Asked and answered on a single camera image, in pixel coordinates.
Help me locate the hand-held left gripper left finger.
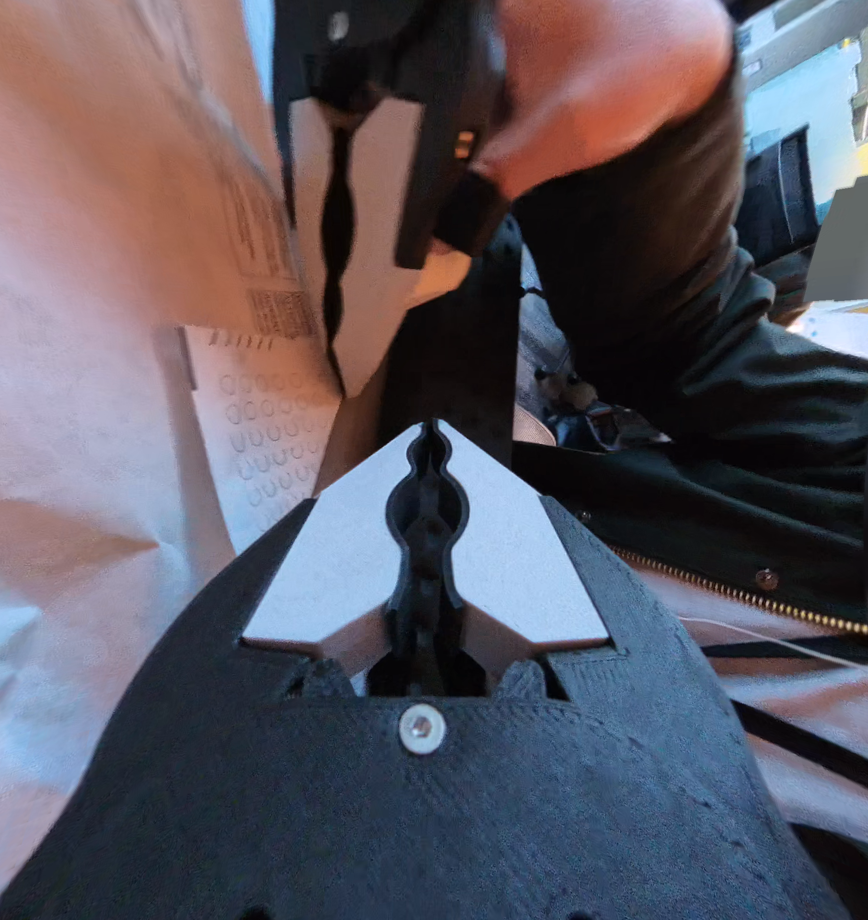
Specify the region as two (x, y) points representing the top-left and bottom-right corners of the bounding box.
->
(241, 420), (435, 698)

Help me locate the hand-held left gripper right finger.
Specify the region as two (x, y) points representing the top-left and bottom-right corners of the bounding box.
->
(432, 420), (611, 698)

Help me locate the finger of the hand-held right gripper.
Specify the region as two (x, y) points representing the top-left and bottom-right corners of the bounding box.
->
(333, 97), (425, 398)
(290, 97), (348, 392)

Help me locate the large white paper bag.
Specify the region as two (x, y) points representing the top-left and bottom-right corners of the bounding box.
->
(0, 0), (343, 907)

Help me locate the person's right forearm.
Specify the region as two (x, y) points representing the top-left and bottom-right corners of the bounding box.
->
(513, 43), (868, 461)

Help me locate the person's right hand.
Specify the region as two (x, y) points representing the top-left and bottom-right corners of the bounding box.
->
(470, 0), (737, 202)

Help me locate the black perforated chair armrest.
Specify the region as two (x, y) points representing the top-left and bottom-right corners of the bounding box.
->
(380, 216), (524, 468)

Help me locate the person's dark zip jacket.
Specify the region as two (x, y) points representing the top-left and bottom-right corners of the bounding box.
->
(513, 431), (868, 641)

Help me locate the person's light grey clothing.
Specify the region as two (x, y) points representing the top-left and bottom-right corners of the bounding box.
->
(621, 564), (868, 852)

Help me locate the thin white cord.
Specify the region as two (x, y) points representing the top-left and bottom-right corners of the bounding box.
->
(674, 614), (868, 671)

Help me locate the black lanyard strap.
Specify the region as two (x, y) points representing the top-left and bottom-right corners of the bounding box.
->
(700, 636), (868, 795)

